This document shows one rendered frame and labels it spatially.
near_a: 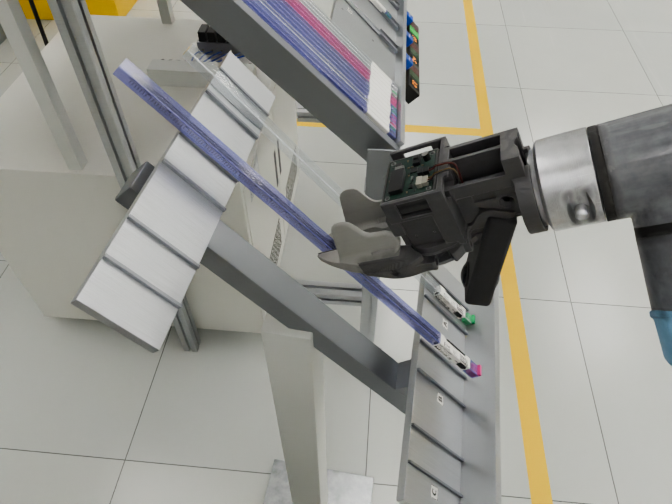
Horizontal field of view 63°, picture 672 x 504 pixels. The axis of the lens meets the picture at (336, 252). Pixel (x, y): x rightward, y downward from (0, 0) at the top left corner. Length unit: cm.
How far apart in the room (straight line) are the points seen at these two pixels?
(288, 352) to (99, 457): 98
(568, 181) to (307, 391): 45
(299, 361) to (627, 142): 43
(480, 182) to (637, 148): 11
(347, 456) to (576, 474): 56
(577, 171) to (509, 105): 216
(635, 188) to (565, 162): 5
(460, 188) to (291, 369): 35
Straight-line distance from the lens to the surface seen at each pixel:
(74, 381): 171
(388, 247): 50
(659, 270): 45
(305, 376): 71
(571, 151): 44
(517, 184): 44
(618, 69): 304
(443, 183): 46
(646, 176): 44
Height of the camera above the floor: 137
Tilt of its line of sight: 48 degrees down
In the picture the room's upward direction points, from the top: straight up
